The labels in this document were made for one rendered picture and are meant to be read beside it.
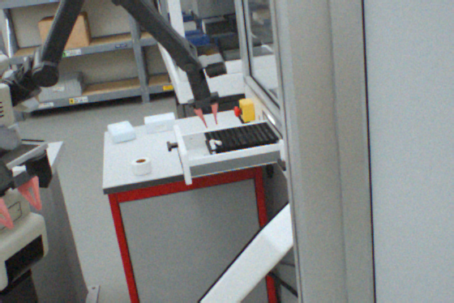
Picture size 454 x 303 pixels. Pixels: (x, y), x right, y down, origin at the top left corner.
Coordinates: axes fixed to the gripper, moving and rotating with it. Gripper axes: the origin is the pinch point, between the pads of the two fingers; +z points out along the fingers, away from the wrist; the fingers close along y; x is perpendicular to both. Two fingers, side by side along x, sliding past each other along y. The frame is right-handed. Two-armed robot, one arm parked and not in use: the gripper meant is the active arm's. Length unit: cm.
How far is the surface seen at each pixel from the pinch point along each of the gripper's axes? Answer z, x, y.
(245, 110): 7.2, 33.9, 13.8
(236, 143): 8.2, -2.7, 5.8
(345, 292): -28, -166, 5
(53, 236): 38, 49, -77
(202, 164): 9.5, -9.4, -6.5
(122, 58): 14, 426, -64
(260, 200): 37.8, 18.3, 8.9
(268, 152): 12.7, -7.9, 14.7
